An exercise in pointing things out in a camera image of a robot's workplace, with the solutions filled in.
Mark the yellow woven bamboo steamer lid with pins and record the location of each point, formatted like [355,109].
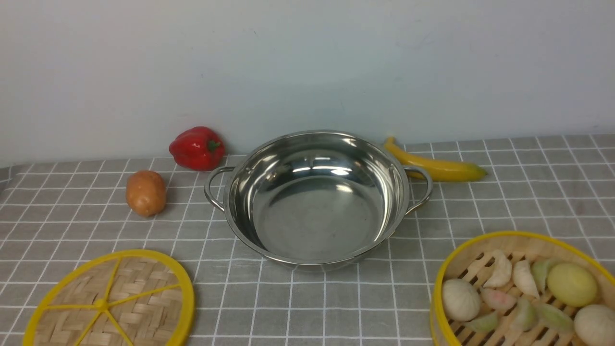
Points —
[135,297]

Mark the yellow rimmed bamboo steamer basket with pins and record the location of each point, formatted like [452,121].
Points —
[472,262]

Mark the stainless steel pot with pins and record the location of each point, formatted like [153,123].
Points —
[317,200]

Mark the red bell pepper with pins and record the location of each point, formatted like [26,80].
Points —
[198,149]

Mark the yellow banana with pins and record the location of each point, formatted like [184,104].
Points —
[439,170]

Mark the brown potato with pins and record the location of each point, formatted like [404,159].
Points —
[146,193]

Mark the white round bun left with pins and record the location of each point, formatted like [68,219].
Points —
[461,301]

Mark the white round bun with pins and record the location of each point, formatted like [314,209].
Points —
[595,325]
[461,301]

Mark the white dumpling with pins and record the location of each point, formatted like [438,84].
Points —
[523,279]
[502,270]

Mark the pink dumpling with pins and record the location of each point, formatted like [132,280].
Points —
[497,300]

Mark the green dumpling lower left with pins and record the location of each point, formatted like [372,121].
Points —
[484,324]

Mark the green dumpling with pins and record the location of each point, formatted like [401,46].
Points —
[526,317]
[540,270]
[554,318]
[484,324]

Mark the grey checkered tablecloth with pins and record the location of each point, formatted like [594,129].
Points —
[57,216]

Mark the green dumpling middle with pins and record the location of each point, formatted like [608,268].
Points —
[526,317]

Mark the green dumpling right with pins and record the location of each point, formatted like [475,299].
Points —
[554,318]

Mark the yellow-green round bun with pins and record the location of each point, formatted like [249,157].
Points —
[572,284]

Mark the white round bun right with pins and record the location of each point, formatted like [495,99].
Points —
[595,325]

